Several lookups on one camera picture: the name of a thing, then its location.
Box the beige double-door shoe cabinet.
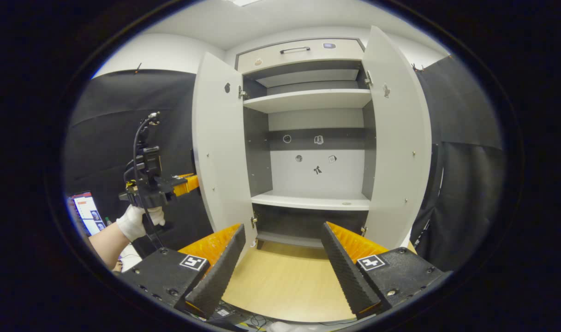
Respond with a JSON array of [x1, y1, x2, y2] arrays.
[[234, 38, 378, 252]]

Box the white cabinet shelf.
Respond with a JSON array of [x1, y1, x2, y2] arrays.
[[251, 190, 371, 212], [243, 89, 372, 114]]

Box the white papers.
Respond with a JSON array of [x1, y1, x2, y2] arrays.
[[119, 254, 143, 273]]

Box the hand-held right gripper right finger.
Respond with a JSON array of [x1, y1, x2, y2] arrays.
[[321, 222, 453, 320]]

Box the beige cabinet door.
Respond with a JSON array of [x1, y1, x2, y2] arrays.
[[361, 25, 432, 250], [191, 52, 258, 252]]

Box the computer monitor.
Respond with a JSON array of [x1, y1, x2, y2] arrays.
[[67, 191, 107, 237]]

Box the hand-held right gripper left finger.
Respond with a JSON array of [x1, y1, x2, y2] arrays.
[[118, 223, 246, 320]]

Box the black backdrop cloth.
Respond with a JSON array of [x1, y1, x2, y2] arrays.
[[64, 55, 505, 273]]

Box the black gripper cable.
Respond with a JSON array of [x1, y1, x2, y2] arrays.
[[132, 114, 160, 217]]

